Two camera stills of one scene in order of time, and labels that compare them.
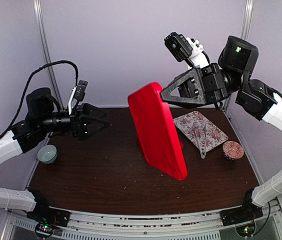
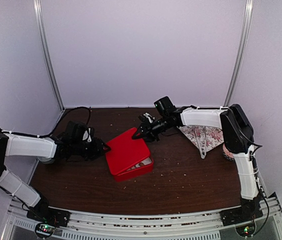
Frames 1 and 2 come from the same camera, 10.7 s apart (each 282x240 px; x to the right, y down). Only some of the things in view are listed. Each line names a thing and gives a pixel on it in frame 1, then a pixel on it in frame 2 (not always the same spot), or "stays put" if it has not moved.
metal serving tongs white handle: (203, 155) stays put
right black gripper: (208, 85) -> (147, 131)
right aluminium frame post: (247, 14) stays put
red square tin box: (182, 146) -> (125, 163)
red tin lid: (156, 131) -> (126, 152)
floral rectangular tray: (201, 133) stays put
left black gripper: (78, 125) -> (98, 150)
